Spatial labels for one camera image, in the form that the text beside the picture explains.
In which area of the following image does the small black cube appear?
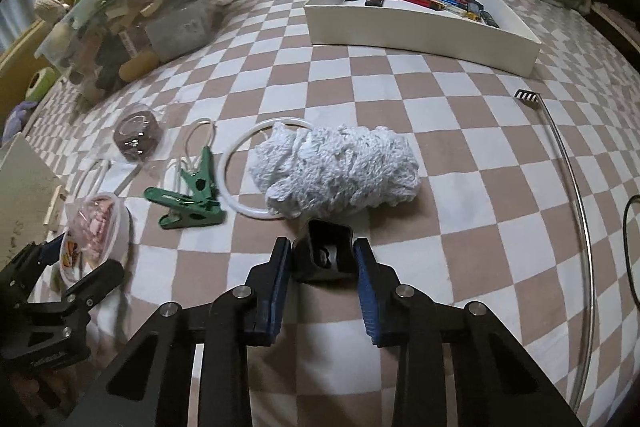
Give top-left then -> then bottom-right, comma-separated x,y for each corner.
292,219 -> 358,284

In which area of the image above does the green plastic clip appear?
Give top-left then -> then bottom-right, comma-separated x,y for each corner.
143,187 -> 227,230
180,145 -> 219,205

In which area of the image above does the small cream cosmetic box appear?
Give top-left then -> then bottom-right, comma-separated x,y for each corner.
42,184 -> 68,232

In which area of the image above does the white tape roll with charms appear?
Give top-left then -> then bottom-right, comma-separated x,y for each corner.
58,193 -> 131,287

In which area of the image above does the white cardboard storage box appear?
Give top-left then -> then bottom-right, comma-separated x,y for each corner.
0,133 -> 63,268

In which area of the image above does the brown tape roll in bag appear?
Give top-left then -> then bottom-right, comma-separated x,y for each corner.
113,104 -> 163,162

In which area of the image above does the purple plush toy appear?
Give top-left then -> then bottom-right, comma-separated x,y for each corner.
1,101 -> 38,144

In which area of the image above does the metal back scratcher rod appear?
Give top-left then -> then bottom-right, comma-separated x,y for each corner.
513,88 -> 597,413

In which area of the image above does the avocado plush toy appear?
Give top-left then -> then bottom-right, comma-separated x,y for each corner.
25,67 -> 60,103

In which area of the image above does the wooden shelf unit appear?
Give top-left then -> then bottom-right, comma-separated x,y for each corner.
0,20 -> 50,127

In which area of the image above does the white tray of lighters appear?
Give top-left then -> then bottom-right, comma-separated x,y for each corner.
304,0 -> 541,77

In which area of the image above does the clear plastic storage bin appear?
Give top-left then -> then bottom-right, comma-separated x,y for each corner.
35,0 -> 220,104

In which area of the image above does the black cable loop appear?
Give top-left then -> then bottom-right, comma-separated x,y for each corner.
621,193 -> 640,293

